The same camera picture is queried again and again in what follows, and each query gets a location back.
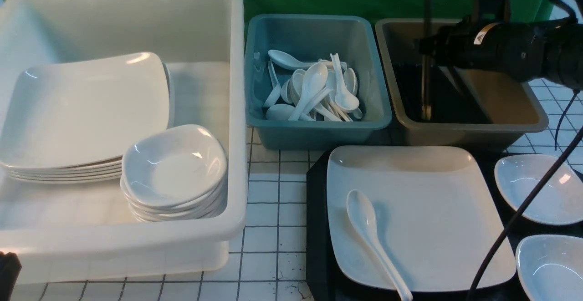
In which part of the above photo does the olive brown plastic bin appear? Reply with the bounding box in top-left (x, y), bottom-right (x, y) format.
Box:
top-left (375, 18), bottom-right (548, 151)

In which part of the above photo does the white ceramic soup spoon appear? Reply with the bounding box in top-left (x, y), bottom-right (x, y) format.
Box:
top-left (346, 189), bottom-right (414, 301)

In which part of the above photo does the white square rice plate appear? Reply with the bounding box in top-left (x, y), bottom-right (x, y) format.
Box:
top-left (326, 146), bottom-right (503, 292)

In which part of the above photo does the stack of small white bowls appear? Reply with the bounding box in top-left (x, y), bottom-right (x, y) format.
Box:
top-left (119, 174), bottom-right (228, 222)

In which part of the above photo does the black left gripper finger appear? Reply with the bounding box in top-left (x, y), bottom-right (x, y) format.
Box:
top-left (0, 252), bottom-right (22, 301)

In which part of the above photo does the bottom white square plate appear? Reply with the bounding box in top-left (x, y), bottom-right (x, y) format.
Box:
top-left (8, 173), bottom-right (122, 184)

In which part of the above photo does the top white square plate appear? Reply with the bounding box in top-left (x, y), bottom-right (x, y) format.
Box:
top-left (1, 52), bottom-right (171, 169)

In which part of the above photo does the large white plastic bin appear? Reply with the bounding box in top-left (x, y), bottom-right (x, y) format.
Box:
top-left (0, 0), bottom-right (246, 285)

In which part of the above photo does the teal plastic bin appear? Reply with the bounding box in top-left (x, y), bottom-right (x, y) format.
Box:
top-left (244, 14), bottom-right (392, 150)

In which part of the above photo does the pile of black chopsticks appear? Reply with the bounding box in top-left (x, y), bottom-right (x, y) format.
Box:
top-left (393, 64), bottom-right (492, 124)

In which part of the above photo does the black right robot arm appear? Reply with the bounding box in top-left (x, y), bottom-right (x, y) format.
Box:
top-left (415, 17), bottom-right (583, 91)

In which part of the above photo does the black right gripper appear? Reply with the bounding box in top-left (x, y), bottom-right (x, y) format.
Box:
top-left (414, 16), bottom-right (479, 69)

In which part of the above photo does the pile of white spoons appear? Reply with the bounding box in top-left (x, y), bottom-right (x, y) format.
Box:
top-left (261, 49), bottom-right (363, 122)

